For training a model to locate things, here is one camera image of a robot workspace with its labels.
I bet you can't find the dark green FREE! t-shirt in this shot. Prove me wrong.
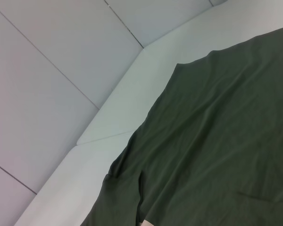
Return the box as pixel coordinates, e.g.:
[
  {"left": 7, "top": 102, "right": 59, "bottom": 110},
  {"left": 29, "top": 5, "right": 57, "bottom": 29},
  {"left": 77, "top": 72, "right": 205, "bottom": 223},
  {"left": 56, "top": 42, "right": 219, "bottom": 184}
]
[{"left": 80, "top": 24, "right": 283, "bottom": 226}]

